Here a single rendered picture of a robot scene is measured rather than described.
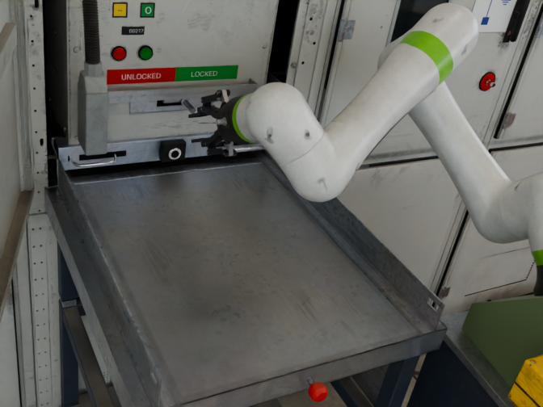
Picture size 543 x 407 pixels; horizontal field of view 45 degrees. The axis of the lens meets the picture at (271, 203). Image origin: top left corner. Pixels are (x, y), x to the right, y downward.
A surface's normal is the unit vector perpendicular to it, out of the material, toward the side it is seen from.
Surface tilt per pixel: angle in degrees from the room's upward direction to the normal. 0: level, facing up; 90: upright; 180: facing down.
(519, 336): 90
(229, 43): 90
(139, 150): 90
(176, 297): 0
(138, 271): 0
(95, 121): 90
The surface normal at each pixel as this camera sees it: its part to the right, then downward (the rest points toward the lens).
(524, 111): 0.45, 0.53
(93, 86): 0.47, 0.05
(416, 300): -0.88, 0.13
